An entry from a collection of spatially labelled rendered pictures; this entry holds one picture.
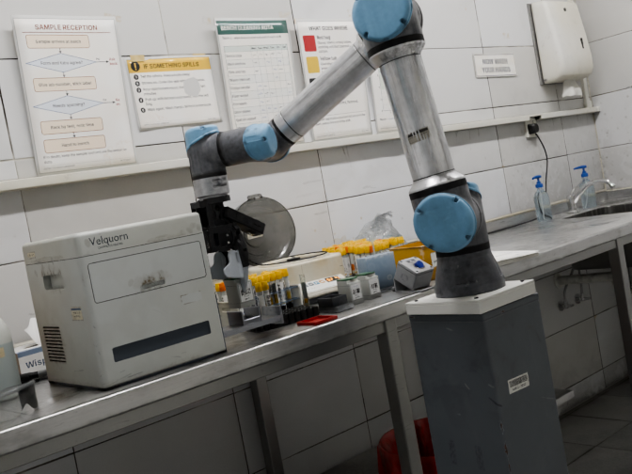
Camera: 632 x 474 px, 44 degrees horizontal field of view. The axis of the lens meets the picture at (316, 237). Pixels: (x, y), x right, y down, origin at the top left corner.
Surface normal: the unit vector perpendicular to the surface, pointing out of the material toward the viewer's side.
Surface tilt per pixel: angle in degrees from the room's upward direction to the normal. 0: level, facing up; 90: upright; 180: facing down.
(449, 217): 97
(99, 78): 93
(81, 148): 92
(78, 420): 90
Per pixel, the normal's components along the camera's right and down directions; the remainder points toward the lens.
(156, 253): 0.65, -0.08
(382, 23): -0.33, -0.04
